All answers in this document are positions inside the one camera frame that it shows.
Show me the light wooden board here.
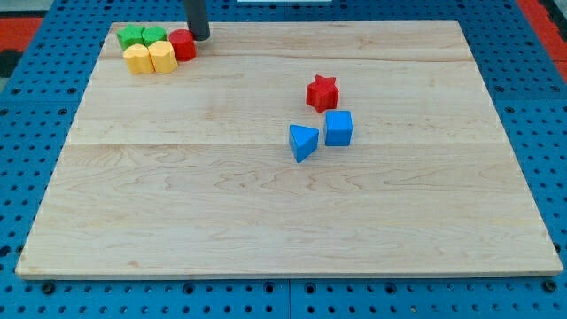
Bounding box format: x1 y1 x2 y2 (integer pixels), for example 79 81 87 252
16 20 563 280

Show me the red star block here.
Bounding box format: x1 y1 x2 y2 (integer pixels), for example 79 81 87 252
306 74 339 113

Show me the yellow hexagon block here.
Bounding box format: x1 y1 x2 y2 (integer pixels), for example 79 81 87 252
148 41 178 74

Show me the yellow heart block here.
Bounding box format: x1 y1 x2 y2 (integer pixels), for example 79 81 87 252
122 43 154 74

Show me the blue cube block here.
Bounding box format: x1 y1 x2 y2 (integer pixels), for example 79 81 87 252
324 111 353 146

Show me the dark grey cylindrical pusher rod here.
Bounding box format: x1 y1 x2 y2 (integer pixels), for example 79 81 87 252
183 0 210 41

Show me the green star block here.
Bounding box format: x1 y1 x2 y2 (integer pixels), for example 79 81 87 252
116 24 144 51

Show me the blue triangle block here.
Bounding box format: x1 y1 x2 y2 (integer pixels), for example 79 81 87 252
289 124 319 163

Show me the red cylinder block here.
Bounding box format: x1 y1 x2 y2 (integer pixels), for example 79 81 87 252
168 29 197 62

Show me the green cylinder block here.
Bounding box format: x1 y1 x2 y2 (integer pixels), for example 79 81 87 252
142 26 167 47

